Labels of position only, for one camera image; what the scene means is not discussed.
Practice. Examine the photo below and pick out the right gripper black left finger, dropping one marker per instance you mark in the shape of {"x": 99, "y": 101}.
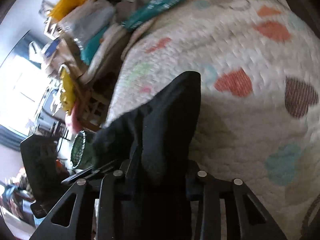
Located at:
{"x": 130, "y": 167}

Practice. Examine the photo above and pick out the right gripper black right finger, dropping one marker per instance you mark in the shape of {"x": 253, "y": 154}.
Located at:
{"x": 194, "y": 183}

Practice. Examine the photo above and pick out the black pants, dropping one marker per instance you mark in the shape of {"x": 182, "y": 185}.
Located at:
{"x": 152, "y": 202}

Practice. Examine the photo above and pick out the green mesh basket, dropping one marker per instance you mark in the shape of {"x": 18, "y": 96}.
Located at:
{"x": 82, "y": 153}

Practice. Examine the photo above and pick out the wooden stool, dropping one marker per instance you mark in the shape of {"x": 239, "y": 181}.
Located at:
{"x": 94, "y": 103}

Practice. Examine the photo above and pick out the yellow plastic bag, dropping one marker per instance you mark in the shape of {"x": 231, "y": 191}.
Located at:
{"x": 67, "y": 97}

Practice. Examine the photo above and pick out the teal folded cloth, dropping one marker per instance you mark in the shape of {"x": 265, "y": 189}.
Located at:
{"x": 90, "y": 49}

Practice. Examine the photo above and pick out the beige seat cushion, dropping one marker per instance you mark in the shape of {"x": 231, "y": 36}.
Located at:
{"x": 108, "y": 56}

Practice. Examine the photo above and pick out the quilted heart pattern bedspread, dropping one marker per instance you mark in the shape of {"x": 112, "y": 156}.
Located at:
{"x": 259, "y": 117}

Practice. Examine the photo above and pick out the green paper ream pack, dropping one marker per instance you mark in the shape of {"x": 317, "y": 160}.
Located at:
{"x": 152, "y": 9}

